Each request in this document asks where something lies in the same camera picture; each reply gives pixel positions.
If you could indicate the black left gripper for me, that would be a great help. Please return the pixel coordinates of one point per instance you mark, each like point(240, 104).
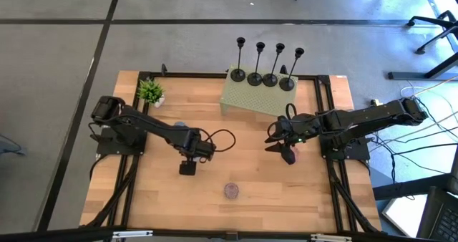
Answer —
point(195, 147)

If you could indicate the dark blue glass candle holder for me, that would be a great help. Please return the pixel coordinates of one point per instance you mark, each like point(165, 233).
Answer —
point(180, 124)

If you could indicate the black candlestick holder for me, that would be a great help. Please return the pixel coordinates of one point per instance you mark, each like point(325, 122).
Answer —
point(238, 75)
point(287, 84)
point(254, 79)
point(270, 80)

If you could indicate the black laptop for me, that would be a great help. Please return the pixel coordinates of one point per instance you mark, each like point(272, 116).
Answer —
point(440, 217)

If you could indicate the white power strip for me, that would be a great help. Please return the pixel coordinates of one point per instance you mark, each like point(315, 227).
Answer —
point(375, 101)

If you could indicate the grey blue floor object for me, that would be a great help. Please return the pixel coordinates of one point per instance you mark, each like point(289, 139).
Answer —
point(9, 147)

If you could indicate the purple glass candle holder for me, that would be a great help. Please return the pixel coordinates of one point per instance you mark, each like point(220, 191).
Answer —
point(231, 190)

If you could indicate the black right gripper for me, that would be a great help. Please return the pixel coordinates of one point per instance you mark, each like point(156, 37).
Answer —
point(295, 129)

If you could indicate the white flat panel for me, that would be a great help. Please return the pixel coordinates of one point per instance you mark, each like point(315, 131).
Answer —
point(404, 215)

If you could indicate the black desk foot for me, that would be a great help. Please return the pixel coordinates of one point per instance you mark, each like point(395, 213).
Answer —
point(411, 76)

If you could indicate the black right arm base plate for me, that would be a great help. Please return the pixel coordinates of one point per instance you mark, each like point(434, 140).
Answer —
point(359, 153)

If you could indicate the black office chair base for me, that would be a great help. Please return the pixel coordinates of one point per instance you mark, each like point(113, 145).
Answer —
point(429, 20)

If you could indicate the green perforated metal shelf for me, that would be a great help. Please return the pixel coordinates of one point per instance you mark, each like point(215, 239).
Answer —
point(257, 99)

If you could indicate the black desk beam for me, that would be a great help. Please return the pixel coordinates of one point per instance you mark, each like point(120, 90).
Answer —
point(411, 186)

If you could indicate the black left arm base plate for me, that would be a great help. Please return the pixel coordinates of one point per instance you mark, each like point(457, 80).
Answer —
point(107, 149)

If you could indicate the small green potted plant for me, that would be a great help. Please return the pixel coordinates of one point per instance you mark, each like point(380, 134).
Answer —
point(150, 91)

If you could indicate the black camera rig bar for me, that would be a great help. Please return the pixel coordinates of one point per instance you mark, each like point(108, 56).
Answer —
point(53, 235)

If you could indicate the black aluminium table frame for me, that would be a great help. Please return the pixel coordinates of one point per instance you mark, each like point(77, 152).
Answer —
point(323, 81)

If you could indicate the silver rig bracket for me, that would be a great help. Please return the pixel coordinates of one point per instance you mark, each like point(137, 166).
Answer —
point(132, 233)
point(331, 238)

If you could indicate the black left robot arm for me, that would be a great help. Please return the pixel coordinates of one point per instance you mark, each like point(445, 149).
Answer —
point(150, 125)

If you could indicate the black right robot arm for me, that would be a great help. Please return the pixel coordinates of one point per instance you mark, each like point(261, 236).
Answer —
point(365, 116)

